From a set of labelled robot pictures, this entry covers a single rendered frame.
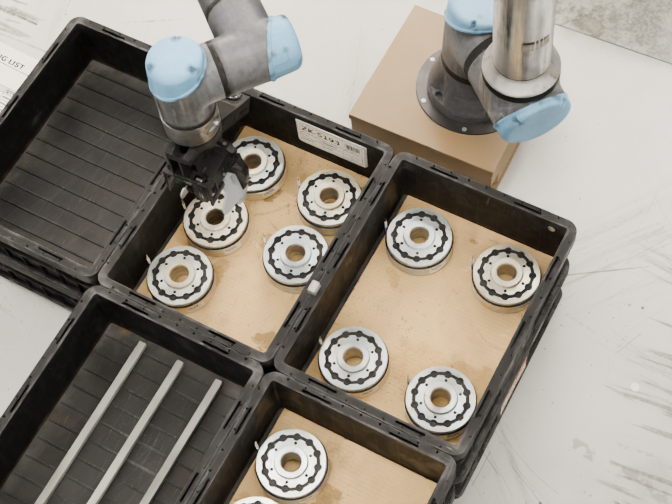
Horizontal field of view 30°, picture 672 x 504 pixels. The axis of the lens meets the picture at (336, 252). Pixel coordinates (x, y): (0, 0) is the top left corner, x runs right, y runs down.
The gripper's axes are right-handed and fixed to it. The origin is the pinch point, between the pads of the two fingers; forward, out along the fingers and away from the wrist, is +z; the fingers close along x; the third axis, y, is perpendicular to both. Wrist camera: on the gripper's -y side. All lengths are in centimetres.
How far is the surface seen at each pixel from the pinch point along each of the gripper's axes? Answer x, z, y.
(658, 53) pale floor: 45, 97, -119
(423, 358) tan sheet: 35.3, 14.2, 8.5
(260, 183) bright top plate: 0.7, 11.3, -8.2
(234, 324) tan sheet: 6.7, 14.2, 14.2
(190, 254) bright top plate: -3.9, 11.3, 7.3
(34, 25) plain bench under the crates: -60, 27, -31
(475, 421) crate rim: 47, 4, 18
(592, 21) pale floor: 27, 97, -123
